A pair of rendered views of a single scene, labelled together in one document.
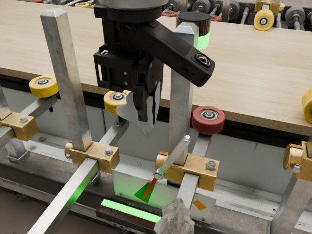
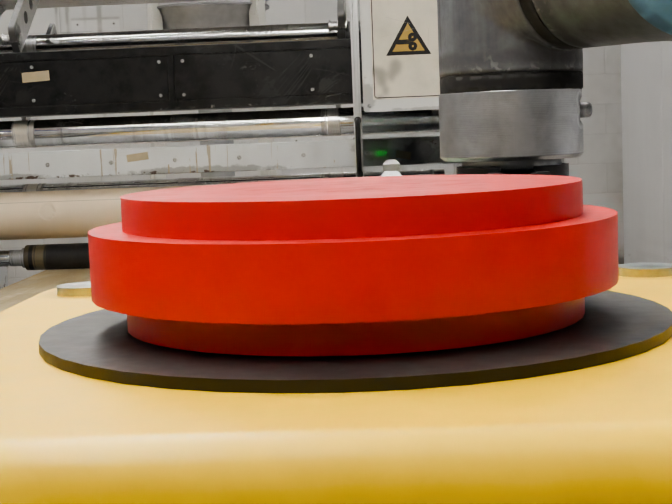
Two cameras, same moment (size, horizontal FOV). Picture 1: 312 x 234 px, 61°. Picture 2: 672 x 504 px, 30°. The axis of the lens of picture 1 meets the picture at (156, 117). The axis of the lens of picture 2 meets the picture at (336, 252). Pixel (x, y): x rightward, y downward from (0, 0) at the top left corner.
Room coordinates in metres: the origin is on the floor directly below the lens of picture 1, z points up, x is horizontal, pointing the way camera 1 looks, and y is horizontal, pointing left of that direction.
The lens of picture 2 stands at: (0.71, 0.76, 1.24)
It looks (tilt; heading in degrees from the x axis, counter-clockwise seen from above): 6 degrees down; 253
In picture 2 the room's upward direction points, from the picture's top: 2 degrees counter-clockwise
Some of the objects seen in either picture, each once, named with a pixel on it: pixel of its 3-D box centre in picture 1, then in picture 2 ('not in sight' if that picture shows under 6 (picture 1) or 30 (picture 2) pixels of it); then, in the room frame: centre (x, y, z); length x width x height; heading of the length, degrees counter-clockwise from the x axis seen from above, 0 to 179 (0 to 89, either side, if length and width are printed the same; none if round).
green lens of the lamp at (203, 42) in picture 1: (191, 37); not in sight; (0.47, -0.06, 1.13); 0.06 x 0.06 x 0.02
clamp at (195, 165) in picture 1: (186, 167); not in sight; (0.42, -0.07, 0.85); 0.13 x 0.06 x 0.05; 70
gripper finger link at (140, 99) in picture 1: (143, 94); not in sight; (0.34, 0.02, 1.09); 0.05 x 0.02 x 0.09; 160
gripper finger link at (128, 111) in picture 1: (133, 114); not in sight; (0.35, 0.04, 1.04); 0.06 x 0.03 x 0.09; 70
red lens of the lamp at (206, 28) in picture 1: (192, 23); not in sight; (0.47, -0.06, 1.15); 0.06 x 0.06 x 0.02
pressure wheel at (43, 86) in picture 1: (47, 96); not in sight; (0.71, 0.34, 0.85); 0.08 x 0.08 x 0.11
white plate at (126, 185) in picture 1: (160, 196); not in sight; (0.41, -0.01, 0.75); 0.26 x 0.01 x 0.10; 70
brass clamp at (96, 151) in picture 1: (92, 154); not in sight; (0.50, 0.17, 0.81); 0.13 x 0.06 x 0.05; 70
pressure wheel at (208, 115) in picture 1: (206, 130); not in sight; (0.54, -0.13, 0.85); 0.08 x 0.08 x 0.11
